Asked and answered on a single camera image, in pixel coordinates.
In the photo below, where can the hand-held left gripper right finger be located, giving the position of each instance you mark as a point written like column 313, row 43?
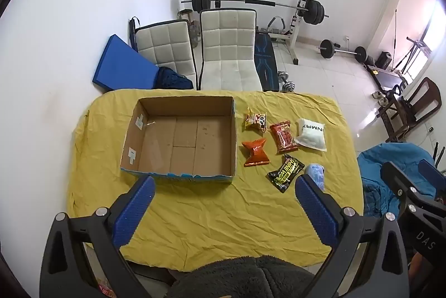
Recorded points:
column 317, row 211

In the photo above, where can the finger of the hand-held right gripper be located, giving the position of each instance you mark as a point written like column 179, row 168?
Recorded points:
column 393, row 172
column 430, row 169

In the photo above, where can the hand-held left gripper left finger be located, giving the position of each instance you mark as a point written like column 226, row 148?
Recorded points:
column 134, row 214

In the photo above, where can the white foam pouch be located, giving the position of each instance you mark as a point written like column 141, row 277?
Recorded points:
column 310, row 136

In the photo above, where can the cardboard box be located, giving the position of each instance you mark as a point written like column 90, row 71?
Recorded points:
column 181, row 144

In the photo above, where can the yellow panda snack packet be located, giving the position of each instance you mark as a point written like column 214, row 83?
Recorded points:
column 255, row 120

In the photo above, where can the teal blanket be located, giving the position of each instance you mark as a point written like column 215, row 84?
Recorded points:
column 376, row 179

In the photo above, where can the blue translucent packet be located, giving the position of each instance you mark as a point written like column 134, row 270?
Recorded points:
column 316, row 174

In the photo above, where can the black snack packet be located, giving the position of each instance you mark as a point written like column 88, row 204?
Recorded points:
column 285, row 174

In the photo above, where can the yellow tablecloth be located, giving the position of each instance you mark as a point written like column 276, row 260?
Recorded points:
column 209, row 214

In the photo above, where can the dark wooden chair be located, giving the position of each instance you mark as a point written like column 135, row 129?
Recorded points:
column 428, row 92

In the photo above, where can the white shoe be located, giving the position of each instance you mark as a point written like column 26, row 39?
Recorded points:
column 379, row 96

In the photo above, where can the red snack packet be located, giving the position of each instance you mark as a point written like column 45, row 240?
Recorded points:
column 284, row 138

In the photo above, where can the orange snack packet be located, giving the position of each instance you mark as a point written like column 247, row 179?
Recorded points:
column 256, row 151

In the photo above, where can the black exercise platform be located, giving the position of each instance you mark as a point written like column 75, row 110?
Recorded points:
column 386, row 75

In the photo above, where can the dark fleece garment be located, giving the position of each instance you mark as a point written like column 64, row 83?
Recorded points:
column 244, row 277

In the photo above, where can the black box speaker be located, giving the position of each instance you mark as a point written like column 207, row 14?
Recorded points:
column 385, row 59

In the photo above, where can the stack of dark weight plates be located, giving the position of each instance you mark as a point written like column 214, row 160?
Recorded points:
column 370, row 60

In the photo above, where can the black tripod stand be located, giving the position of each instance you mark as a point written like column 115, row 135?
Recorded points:
column 416, row 54

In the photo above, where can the chrome dumbbell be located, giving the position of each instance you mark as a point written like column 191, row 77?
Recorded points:
column 289, row 85

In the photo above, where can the short barbell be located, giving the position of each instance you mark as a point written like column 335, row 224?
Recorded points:
column 341, row 50

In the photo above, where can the dark blue knitted cloth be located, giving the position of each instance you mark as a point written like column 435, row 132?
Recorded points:
column 172, row 80

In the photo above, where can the blue foam mat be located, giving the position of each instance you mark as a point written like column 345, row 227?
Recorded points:
column 122, row 68

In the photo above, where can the black sit-up bench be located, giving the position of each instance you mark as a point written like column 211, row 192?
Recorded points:
column 266, row 64

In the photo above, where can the small white quilted chair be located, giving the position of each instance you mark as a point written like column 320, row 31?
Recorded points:
column 167, row 47

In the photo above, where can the large white quilted chair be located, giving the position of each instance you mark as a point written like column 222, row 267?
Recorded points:
column 226, row 47

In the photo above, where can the small wooden stool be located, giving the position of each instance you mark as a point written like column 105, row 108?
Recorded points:
column 184, row 12

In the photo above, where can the barbell with black plates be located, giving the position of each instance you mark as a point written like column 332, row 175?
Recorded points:
column 264, row 2

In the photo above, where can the dark blue folded frame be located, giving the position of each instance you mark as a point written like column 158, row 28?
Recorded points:
column 132, row 33

